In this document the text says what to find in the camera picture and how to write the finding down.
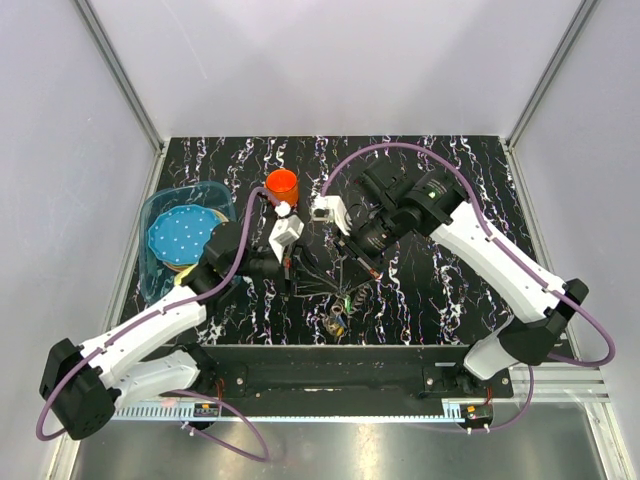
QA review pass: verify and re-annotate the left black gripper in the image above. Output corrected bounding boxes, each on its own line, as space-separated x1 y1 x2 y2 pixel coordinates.
229 238 339 301

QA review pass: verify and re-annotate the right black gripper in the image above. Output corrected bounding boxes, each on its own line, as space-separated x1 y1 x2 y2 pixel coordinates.
330 203 405 296

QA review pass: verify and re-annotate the large ring of keyrings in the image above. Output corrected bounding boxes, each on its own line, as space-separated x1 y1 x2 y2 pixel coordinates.
322 282 374 336

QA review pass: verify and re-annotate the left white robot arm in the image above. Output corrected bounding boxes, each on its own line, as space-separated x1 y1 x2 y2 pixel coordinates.
36 216 339 441

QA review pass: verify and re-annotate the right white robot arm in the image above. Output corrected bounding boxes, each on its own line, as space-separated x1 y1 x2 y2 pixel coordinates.
312 160 589 397

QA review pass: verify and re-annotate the orange plastic cup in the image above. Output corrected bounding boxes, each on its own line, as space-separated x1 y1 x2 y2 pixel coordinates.
265 168 299 207

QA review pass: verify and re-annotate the blue dotted plate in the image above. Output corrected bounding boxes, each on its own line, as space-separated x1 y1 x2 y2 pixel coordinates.
146 204 227 269

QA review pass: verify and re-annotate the clear blue plastic bin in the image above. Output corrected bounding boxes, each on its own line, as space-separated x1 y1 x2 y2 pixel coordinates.
138 181 236 304

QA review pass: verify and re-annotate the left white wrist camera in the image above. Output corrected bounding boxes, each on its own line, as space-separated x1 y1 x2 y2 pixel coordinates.
268 201 304 262

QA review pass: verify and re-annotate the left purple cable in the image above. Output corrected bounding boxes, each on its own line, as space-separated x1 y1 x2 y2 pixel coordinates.
37 187 286 461

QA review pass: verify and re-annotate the purple cable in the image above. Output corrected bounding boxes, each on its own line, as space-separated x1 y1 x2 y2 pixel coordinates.
319 142 617 434
37 187 286 461

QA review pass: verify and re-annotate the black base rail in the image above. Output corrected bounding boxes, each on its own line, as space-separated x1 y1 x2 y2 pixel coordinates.
159 343 516 401

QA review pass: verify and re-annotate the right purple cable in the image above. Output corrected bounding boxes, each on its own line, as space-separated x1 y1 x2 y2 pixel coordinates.
319 142 617 434

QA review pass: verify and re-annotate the left aluminium frame post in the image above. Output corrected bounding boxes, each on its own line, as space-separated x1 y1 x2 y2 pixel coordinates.
71 0 165 154

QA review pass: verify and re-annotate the aluminium frame post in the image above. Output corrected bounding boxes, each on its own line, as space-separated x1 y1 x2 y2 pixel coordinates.
504 0 600 150
71 0 165 154

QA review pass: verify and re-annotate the right aluminium frame post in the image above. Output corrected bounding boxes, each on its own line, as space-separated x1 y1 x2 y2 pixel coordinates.
504 0 600 150

